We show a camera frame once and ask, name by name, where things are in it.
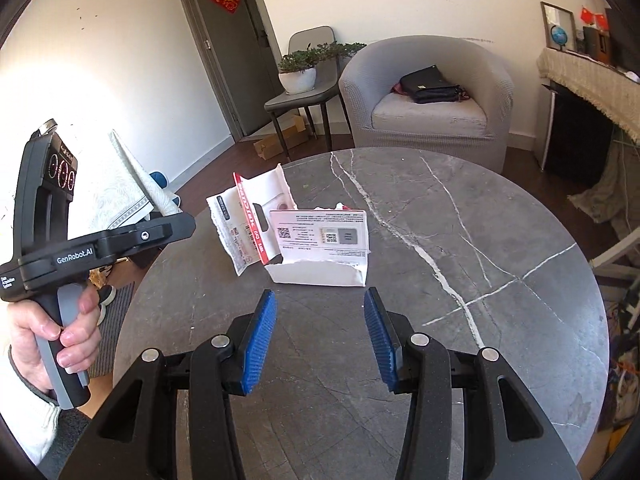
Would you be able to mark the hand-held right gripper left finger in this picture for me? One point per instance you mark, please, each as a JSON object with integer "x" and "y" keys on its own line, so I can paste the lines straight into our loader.
{"x": 260, "y": 345}

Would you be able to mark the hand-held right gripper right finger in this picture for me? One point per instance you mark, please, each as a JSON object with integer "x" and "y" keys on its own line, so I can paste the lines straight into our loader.
{"x": 382, "y": 345}

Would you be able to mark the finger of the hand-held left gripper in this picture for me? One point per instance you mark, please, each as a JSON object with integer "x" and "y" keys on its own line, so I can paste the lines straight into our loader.
{"x": 150, "y": 235}

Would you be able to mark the torn white cardboard box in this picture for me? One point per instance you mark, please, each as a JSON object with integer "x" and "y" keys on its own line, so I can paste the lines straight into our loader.
{"x": 320, "y": 240}

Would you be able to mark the person's left forearm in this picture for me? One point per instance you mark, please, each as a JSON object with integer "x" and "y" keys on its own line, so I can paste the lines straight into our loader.
{"x": 25, "y": 420}

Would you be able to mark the person's left hand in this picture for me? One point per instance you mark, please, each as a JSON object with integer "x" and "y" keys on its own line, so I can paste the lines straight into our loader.
{"x": 82, "y": 325}

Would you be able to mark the white shoe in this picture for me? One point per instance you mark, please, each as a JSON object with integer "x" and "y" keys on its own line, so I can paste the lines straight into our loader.
{"x": 105, "y": 302}

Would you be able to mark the torn red and white envelope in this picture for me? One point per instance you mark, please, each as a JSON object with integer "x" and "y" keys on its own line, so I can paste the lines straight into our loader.
{"x": 240, "y": 225}

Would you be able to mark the dark floor mat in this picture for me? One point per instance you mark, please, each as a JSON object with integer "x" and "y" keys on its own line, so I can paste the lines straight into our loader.
{"x": 112, "y": 330}

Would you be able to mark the brown cardboard box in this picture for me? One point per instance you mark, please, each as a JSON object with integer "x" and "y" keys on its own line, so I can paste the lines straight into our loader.
{"x": 280, "y": 135}

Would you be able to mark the grey door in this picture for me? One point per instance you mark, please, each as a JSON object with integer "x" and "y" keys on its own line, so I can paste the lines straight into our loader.
{"x": 235, "y": 60}

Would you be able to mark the grey dining chair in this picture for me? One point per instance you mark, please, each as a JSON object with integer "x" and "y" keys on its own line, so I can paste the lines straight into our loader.
{"x": 305, "y": 100}

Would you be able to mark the potted plant in white pot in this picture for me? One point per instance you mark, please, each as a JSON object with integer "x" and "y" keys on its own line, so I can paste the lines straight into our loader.
{"x": 297, "y": 77}

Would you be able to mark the grey fabric armchair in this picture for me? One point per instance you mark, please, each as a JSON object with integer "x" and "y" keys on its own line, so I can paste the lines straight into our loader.
{"x": 425, "y": 125}

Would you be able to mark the black handbag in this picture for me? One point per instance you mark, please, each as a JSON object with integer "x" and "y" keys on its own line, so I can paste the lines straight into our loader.
{"x": 430, "y": 85}

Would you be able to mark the beige fringed desk cloth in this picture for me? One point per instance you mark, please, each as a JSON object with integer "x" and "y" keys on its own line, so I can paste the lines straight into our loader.
{"x": 585, "y": 80}

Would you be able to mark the small blue globe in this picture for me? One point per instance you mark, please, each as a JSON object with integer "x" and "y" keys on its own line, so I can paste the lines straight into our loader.
{"x": 559, "y": 36}

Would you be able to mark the wooden radio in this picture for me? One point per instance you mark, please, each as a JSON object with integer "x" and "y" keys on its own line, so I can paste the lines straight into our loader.
{"x": 597, "y": 45}

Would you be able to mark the small red flags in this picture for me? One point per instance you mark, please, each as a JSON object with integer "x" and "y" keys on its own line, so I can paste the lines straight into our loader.
{"x": 592, "y": 17}

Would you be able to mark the wooden picture frame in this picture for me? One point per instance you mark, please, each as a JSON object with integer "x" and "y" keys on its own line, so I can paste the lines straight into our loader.
{"x": 550, "y": 15}

